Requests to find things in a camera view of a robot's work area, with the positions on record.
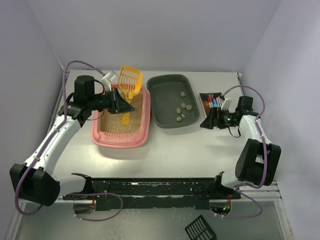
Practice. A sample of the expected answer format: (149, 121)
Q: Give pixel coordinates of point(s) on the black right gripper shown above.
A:
(216, 118)

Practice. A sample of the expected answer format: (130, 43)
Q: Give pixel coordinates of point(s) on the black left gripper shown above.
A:
(115, 100)

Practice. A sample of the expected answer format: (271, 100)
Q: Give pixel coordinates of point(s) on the yellow litter scoop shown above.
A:
(130, 82)

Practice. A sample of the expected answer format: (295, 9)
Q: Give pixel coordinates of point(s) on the pink litter box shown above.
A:
(127, 140)

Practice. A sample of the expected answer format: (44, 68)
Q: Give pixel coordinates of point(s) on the dark grey plastic tray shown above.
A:
(165, 98)

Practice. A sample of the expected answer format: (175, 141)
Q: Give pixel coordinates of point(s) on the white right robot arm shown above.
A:
(258, 161)

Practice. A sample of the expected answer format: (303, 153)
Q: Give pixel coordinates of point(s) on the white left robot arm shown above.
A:
(33, 180)

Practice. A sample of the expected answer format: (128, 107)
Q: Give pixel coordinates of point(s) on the light blue correction tape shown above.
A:
(215, 104)

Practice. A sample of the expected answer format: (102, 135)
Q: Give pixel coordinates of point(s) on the red cap white marker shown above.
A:
(209, 100)

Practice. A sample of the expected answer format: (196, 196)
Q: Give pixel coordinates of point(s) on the dark hardcover book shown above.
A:
(204, 103)

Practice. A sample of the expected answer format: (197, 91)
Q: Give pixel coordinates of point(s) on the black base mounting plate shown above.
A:
(107, 201)

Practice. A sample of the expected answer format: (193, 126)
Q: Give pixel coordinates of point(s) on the black slotted spatula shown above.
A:
(199, 229)

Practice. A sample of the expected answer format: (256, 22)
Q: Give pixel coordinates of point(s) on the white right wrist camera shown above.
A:
(225, 102)

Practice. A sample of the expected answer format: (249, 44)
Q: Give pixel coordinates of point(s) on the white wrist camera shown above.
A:
(107, 80)
(225, 102)

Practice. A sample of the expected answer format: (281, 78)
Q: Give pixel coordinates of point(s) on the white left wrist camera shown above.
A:
(107, 80)

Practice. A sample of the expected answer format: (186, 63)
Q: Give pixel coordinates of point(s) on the aluminium frame rail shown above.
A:
(200, 188)

